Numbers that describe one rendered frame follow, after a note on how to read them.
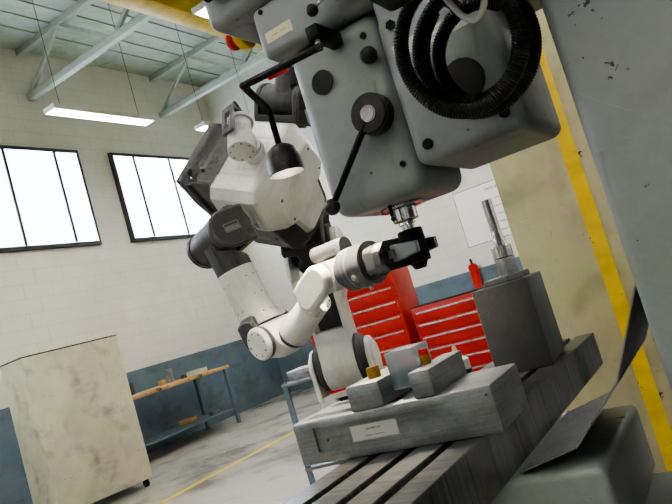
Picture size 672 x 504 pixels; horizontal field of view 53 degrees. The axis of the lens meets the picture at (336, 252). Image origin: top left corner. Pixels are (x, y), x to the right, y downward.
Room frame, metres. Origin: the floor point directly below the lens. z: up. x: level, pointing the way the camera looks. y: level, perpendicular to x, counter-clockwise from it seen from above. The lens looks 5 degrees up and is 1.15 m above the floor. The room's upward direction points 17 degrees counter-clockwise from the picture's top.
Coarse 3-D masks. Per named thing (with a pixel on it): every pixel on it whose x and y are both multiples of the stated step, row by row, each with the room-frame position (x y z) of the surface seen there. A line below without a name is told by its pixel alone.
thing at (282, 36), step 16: (272, 0) 1.16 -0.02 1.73; (288, 0) 1.14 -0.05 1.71; (304, 0) 1.12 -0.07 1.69; (336, 0) 1.09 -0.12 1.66; (352, 0) 1.08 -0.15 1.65; (368, 0) 1.07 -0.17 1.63; (256, 16) 1.17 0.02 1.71; (272, 16) 1.16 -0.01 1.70; (288, 16) 1.14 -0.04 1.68; (304, 16) 1.13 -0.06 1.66; (320, 16) 1.11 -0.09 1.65; (336, 16) 1.10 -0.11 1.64; (352, 16) 1.10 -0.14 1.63; (272, 32) 1.16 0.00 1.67; (288, 32) 1.15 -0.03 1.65; (304, 32) 1.13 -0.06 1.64; (272, 48) 1.17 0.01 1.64; (288, 48) 1.16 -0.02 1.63; (304, 48) 1.18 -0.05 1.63
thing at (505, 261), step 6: (498, 252) 1.54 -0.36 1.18; (504, 252) 1.53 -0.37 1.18; (510, 252) 1.54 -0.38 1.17; (498, 258) 1.54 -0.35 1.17; (504, 258) 1.53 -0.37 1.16; (510, 258) 1.53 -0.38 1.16; (498, 264) 1.54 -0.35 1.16; (504, 264) 1.53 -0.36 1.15; (510, 264) 1.53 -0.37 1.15; (516, 264) 1.54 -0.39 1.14; (498, 270) 1.55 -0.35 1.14; (504, 270) 1.54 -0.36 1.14; (510, 270) 1.53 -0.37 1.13; (516, 270) 1.54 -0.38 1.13
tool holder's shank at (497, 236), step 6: (486, 204) 1.54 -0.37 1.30; (492, 204) 1.55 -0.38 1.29; (486, 210) 1.55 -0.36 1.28; (492, 210) 1.54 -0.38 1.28; (486, 216) 1.55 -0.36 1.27; (492, 216) 1.54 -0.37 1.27; (492, 222) 1.54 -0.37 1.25; (492, 228) 1.55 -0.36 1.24; (498, 228) 1.55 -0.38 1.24; (492, 234) 1.55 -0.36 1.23; (498, 234) 1.54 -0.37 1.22; (492, 240) 1.55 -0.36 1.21; (498, 240) 1.54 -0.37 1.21
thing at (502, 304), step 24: (504, 288) 1.41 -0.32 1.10; (528, 288) 1.39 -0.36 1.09; (480, 312) 1.43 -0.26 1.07; (504, 312) 1.41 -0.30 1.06; (528, 312) 1.39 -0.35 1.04; (552, 312) 1.57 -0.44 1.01; (504, 336) 1.42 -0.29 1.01; (528, 336) 1.40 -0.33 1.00; (552, 336) 1.47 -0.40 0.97; (504, 360) 1.42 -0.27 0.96; (528, 360) 1.40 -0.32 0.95; (552, 360) 1.39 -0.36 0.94
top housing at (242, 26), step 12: (216, 0) 1.20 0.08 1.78; (228, 0) 1.19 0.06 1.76; (240, 0) 1.17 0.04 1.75; (252, 0) 1.17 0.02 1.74; (264, 0) 1.16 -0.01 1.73; (216, 12) 1.20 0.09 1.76; (228, 12) 1.19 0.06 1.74; (240, 12) 1.19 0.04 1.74; (252, 12) 1.19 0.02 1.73; (216, 24) 1.21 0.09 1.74; (228, 24) 1.21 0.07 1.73; (240, 24) 1.22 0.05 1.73; (252, 24) 1.24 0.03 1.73; (240, 36) 1.27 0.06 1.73; (252, 36) 1.29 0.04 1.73
